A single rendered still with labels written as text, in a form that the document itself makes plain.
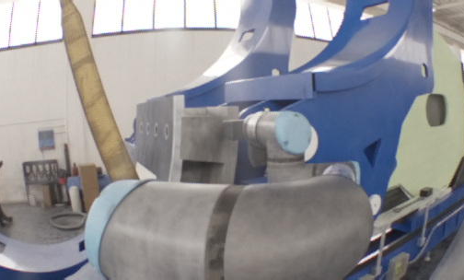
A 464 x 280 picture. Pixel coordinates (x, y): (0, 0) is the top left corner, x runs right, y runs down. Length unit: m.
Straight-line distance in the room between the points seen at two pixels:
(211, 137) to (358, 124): 0.71
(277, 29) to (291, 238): 3.39
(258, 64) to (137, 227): 3.16
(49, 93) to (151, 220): 9.83
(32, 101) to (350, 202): 9.98
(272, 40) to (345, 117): 2.14
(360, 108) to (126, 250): 1.38
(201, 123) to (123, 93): 9.06
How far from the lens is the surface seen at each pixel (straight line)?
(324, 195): 0.28
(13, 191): 10.52
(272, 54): 3.50
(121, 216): 0.29
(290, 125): 0.80
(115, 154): 1.09
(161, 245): 0.27
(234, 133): 0.96
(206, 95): 3.16
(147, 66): 10.32
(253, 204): 0.26
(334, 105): 1.45
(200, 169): 1.28
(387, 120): 1.75
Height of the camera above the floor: 2.36
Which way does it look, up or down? 4 degrees down
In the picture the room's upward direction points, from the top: 3 degrees counter-clockwise
